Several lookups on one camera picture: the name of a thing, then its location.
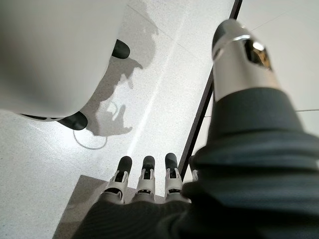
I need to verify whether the right robot hand dark palm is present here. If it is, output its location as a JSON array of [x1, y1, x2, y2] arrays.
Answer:
[[72, 19, 319, 239]]

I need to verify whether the dark cabinet toe kick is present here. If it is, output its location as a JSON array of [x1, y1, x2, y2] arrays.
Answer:
[[178, 0, 244, 176]]

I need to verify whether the wide white cabinet door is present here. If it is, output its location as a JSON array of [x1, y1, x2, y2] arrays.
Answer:
[[238, 0, 319, 32]]

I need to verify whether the left robot leg black foot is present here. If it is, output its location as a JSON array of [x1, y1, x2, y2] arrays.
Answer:
[[111, 39, 131, 59]]

